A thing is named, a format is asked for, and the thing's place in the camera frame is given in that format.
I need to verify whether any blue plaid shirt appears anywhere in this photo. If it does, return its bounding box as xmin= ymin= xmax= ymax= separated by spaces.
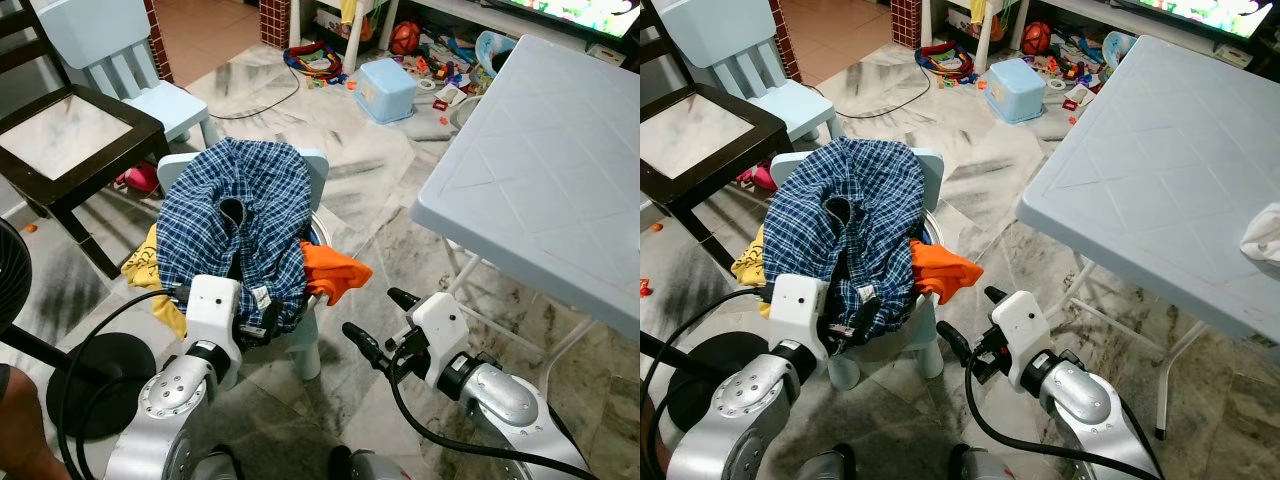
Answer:
xmin=155 ymin=137 xmax=317 ymax=338
xmin=773 ymin=136 xmax=928 ymax=353

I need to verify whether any white t-shirt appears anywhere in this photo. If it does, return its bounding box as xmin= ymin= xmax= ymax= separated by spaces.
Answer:
xmin=1240 ymin=203 xmax=1280 ymax=264

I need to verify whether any orange cloth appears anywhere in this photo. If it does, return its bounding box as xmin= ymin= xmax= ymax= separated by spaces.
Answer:
xmin=908 ymin=240 xmax=987 ymax=307
xmin=298 ymin=240 xmax=375 ymax=307

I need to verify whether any yellow cloth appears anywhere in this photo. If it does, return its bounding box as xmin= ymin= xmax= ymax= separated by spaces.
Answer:
xmin=120 ymin=223 xmax=191 ymax=341
xmin=730 ymin=223 xmax=779 ymax=319

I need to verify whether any robot right leg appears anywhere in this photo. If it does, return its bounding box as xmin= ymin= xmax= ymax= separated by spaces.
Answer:
xmin=328 ymin=445 xmax=423 ymax=480
xmin=943 ymin=445 xmax=1013 ymax=480

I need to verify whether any robot leg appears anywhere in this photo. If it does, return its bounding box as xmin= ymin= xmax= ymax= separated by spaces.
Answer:
xmin=943 ymin=445 xmax=1013 ymax=480
xmin=190 ymin=447 xmax=243 ymax=480
xmin=800 ymin=445 xmax=858 ymax=480
xmin=328 ymin=445 xmax=423 ymax=480

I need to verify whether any robot left leg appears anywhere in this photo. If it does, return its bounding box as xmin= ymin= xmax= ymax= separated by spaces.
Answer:
xmin=190 ymin=447 xmax=243 ymax=480
xmin=800 ymin=445 xmax=858 ymax=480

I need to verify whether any pale blue child chair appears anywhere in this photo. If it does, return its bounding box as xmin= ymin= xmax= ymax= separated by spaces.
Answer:
xmin=155 ymin=148 xmax=336 ymax=383
xmin=768 ymin=148 xmax=948 ymax=393
xmin=30 ymin=0 xmax=218 ymax=151
xmin=652 ymin=0 xmax=848 ymax=143

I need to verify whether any black standing fan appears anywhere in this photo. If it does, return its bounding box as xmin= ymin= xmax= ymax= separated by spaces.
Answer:
xmin=640 ymin=325 xmax=773 ymax=436
xmin=0 ymin=215 xmax=159 ymax=443

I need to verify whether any pink shoe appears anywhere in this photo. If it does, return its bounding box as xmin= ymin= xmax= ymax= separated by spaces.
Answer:
xmin=113 ymin=163 xmax=162 ymax=197
xmin=738 ymin=163 xmax=783 ymax=193

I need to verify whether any large white folding table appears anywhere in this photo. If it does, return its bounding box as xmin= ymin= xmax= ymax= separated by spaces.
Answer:
xmin=410 ymin=35 xmax=641 ymax=401
xmin=1015 ymin=35 xmax=1280 ymax=443

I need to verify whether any dark wooden chair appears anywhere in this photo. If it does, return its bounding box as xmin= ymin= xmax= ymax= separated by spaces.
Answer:
xmin=640 ymin=25 xmax=793 ymax=276
xmin=0 ymin=0 xmax=171 ymax=283

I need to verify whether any light blue plastic box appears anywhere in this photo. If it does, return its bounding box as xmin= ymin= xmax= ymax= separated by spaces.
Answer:
xmin=354 ymin=57 xmax=419 ymax=125
xmin=984 ymin=57 xmax=1049 ymax=125

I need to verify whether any colourful child bag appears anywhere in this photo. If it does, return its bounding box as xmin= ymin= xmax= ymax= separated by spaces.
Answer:
xmin=282 ymin=40 xmax=348 ymax=89
xmin=914 ymin=38 xmax=979 ymax=86

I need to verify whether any light blue toy bucket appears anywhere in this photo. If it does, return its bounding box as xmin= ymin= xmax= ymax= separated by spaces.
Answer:
xmin=1102 ymin=30 xmax=1143 ymax=73
xmin=474 ymin=30 xmax=518 ymax=79

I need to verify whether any flat screen television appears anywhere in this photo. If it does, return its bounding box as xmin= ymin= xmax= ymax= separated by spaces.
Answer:
xmin=1140 ymin=0 xmax=1269 ymax=39
xmin=500 ymin=0 xmax=641 ymax=39

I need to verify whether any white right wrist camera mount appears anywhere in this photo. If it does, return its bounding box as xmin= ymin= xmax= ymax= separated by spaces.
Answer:
xmin=989 ymin=289 xmax=1053 ymax=393
xmin=404 ymin=292 xmax=472 ymax=391

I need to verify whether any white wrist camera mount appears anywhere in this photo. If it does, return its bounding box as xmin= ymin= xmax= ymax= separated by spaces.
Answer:
xmin=183 ymin=274 xmax=245 ymax=363
xmin=404 ymin=292 xmax=472 ymax=391
xmin=989 ymin=289 xmax=1053 ymax=393
xmin=767 ymin=272 xmax=832 ymax=363

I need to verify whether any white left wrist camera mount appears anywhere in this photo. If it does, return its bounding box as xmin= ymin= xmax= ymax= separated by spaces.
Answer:
xmin=183 ymin=274 xmax=245 ymax=363
xmin=767 ymin=272 xmax=832 ymax=363

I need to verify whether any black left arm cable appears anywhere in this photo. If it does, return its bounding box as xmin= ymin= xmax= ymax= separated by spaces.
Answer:
xmin=52 ymin=284 xmax=193 ymax=480
xmin=640 ymin=288 xmax=776 ymax=480

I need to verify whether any black power cord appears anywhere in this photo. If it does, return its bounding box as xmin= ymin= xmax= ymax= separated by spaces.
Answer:
xmin=205 ymin=68 xmax=303 ymax=123
xmin=820 ymin=68 xmax=933 ymax=121

